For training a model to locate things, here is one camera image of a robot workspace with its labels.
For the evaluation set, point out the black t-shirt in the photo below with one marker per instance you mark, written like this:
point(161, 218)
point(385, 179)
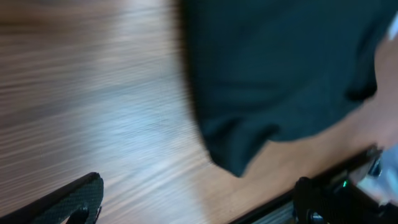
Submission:
point(278, 70)

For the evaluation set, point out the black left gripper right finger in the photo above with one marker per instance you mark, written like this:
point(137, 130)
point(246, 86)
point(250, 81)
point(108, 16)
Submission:
point(323, 202)

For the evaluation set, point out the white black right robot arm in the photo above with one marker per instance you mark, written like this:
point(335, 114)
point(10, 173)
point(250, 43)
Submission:
point(367, 183)

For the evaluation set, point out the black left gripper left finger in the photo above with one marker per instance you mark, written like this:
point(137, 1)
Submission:
point(77, 202)

